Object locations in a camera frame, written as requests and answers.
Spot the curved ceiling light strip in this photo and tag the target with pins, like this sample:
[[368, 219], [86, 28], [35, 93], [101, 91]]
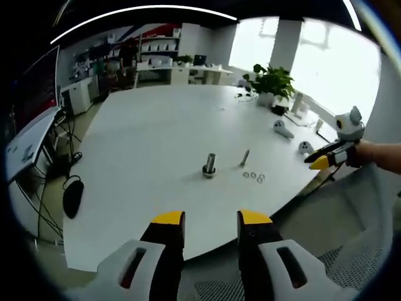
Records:
[[352, 14], [125, 14]]

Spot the white handheld controller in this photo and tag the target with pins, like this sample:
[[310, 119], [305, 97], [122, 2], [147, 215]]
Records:
[[283, 129], [304, 146]]

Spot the potted green plant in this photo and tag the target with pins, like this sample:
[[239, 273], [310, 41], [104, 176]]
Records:
[[272, 81]]

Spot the white cabinet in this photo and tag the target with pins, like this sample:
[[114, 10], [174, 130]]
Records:
[[78, 94]]

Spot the small metal threaded stud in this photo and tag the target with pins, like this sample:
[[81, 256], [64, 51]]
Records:
[[245, 156]]

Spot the large computer monitor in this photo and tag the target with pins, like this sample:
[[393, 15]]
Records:
[[34, 87]]

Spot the large metal threaded stud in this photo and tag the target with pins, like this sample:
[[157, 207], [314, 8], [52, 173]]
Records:
[[210, 160]]

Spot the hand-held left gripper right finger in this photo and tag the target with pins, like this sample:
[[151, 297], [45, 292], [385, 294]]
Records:
[[260, 251]]

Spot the shelf unit with white bins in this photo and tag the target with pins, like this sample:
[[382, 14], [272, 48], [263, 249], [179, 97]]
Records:
[[159, 44]]

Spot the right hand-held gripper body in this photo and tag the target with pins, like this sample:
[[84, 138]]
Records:
[[349, 128]]

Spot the white standing desk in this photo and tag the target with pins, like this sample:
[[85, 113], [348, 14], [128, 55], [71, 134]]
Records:
[[28, 141]]

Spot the small potted plant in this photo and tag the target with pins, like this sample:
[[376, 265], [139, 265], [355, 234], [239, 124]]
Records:
[[184, 59]]

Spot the small black device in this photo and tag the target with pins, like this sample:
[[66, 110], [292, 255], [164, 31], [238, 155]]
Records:
[[279, 109]]

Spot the long white desk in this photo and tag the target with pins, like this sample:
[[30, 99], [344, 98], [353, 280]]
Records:
[[200, 72]]

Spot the large dark metal washer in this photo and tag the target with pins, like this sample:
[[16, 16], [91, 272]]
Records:
[[203, 170]]

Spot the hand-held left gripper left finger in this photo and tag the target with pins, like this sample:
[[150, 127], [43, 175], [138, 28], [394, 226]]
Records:
[[163, 251]]

